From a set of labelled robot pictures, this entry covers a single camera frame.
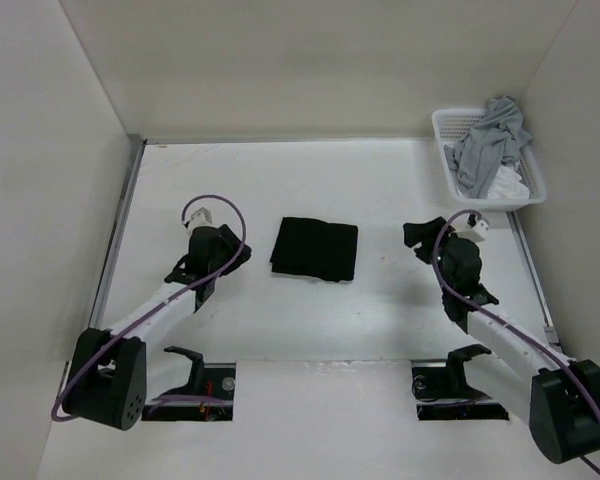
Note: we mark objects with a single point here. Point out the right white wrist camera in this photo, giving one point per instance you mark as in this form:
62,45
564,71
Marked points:
477,229

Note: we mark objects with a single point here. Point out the grey tank top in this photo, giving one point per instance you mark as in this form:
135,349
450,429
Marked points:
495,141

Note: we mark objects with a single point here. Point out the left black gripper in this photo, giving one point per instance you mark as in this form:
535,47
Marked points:
232,245

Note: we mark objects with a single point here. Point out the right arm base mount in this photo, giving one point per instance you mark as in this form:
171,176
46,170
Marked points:
443,394

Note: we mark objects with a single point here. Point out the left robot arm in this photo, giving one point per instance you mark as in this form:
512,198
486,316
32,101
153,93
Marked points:
109,375

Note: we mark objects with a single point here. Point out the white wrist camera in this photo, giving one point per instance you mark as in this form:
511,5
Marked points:
477,229
200,218

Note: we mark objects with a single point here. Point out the white plastic basket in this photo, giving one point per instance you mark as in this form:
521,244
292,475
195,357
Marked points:
449,126

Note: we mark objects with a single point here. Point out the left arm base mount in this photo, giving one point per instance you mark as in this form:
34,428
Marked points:
200,390

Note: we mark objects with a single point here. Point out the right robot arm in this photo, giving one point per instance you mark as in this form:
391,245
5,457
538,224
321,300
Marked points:
556,396

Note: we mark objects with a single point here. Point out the black tank top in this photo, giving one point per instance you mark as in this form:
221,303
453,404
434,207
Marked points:
314,248

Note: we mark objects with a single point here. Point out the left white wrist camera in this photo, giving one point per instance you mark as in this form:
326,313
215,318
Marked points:
200,218

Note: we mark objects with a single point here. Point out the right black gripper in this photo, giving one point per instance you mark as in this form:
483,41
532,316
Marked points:
421,232

